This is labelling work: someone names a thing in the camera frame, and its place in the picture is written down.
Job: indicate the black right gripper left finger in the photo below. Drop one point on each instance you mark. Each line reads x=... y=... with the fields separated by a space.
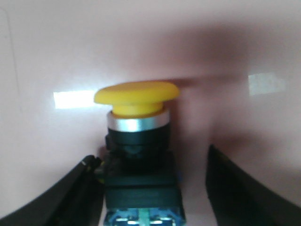
x=75 y=200

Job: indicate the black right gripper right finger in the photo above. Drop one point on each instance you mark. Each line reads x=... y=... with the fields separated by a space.
x=237 y=199

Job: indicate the yellow push button switch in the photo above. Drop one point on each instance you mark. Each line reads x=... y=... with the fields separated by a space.
x=139 y=170

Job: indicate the pink plastic bin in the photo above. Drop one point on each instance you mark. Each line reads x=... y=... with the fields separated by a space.
x=236 y=62

